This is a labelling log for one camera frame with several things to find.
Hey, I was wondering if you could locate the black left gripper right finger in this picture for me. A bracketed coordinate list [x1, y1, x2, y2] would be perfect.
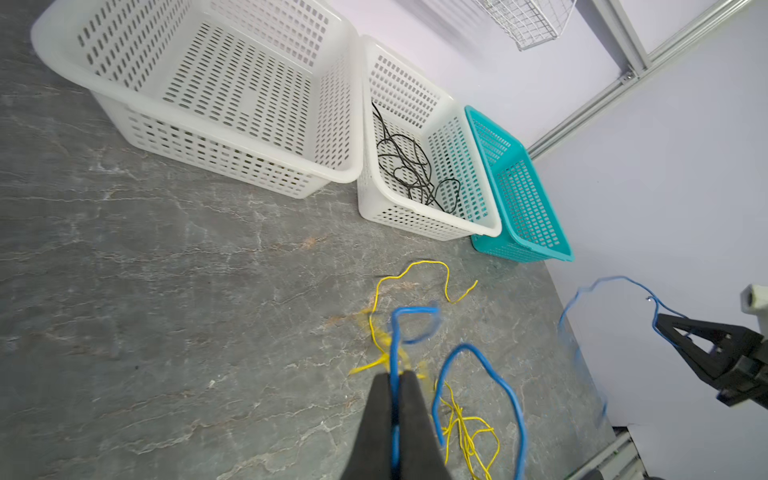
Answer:
[398, 370, 451, 480]

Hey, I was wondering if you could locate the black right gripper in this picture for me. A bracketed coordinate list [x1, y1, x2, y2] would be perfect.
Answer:
[656, 314, 767, 409]

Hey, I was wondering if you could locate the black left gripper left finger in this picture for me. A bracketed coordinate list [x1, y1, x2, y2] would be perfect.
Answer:
[341, 373, 392, 480]

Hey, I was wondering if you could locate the blue cable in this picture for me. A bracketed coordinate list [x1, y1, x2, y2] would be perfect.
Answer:
[388, 275, 691, 480]

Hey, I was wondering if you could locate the teal plastic basket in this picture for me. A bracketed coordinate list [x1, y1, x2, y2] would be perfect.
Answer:
[465, 106, 573, 263]

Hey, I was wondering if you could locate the white plastic basket middle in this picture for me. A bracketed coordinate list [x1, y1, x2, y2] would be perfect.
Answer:
[357, 36, 501, 241]

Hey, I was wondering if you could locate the white plastic basket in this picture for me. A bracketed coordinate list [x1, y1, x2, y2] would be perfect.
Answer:
[31, 0, 364, 199]
[357, 36, 501, 241]

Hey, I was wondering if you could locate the white plastic basket left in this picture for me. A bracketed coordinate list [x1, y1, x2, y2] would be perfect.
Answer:
[31, 0, 364, 199]

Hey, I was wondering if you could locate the white wire wall shelf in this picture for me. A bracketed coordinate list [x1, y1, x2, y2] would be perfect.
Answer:
[476, 0, 577, 51]

